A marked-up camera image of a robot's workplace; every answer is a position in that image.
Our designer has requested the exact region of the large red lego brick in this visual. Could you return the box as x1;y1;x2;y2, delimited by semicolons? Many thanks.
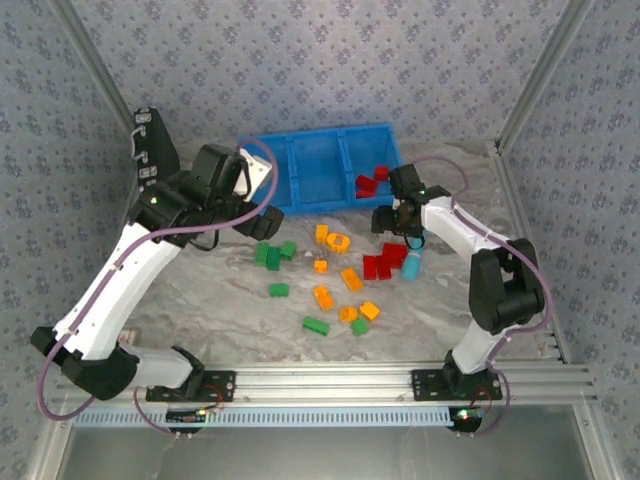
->
381;242;409;269

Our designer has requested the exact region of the long yellow lego brick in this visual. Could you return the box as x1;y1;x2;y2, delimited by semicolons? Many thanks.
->
312;284;335;312
340;267;365;293

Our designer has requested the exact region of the black connector box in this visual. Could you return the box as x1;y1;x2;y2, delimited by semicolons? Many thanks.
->
131;106;182;194

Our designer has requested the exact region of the blue three-compartment plastic bin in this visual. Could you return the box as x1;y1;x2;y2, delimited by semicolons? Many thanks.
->
236;122;404;217

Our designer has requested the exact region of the long green lego brick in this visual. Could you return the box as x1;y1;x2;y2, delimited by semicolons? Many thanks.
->
301;315;332;337

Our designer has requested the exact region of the small circuit board with LED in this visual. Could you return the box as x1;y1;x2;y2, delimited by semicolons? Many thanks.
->
166;407;209;427
448;406;484;432

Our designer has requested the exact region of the thin black cable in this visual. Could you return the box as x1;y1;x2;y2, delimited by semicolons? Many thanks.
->
187;227;224;253

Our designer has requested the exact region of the long purple cable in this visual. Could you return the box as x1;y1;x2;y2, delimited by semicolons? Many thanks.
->
412;155;554;438
37;138;279;422

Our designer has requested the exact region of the aluminium extrusion rail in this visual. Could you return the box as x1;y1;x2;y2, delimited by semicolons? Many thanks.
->
52;363;599;407

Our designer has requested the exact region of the aluminium frame post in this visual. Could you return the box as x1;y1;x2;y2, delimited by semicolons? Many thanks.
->
493;0;599;157
49;0;137;151

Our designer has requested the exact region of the blue slotted cable channel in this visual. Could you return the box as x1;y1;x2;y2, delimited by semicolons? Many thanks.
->
72;405;481;429

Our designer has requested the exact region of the short purple cable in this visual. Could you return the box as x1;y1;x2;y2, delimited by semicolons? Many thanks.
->
131;385;180;439

